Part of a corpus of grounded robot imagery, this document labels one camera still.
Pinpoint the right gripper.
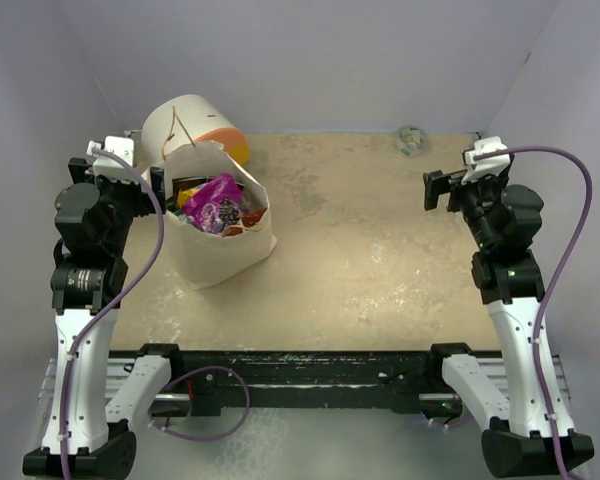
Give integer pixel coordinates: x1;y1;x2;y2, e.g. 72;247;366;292
425;166;510;250

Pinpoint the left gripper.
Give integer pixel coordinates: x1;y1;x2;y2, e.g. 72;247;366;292
68;159;163;255

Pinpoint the brown chips bag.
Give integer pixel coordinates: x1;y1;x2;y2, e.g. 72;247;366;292
172;176;214;196

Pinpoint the yellow m&m's packet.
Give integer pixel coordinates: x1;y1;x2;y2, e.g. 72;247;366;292
175;187;200;209

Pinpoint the purple candy bag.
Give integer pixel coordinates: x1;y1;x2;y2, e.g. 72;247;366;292
181;173;243;235

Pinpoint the brown paper bag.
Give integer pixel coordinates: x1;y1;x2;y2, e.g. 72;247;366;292
154;141;277;290

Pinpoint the red doritos bag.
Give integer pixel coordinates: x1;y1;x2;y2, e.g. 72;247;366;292
221;209;266;237

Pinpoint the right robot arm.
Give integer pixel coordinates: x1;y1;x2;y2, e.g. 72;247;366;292
423;171;594;478

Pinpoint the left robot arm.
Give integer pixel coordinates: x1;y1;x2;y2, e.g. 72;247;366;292
22;158;186;479

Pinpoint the tape roll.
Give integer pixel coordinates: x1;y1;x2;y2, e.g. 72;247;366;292
396;125;427;158

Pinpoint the white orange cylinder container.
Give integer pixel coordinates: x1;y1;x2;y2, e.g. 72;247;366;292
140;94;250;165

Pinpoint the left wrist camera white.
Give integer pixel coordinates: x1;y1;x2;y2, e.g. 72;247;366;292
86;136;137;183

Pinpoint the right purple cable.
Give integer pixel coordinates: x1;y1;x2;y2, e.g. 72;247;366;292
472;145;594;480

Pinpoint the purple cable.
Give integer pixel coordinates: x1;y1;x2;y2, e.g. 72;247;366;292
472;145;594;480
59;148;252;480

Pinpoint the black aluminium base frame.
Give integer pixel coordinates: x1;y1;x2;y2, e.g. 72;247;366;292
37;130;579;421

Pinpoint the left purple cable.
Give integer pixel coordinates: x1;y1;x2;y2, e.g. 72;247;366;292
59;148;252;480

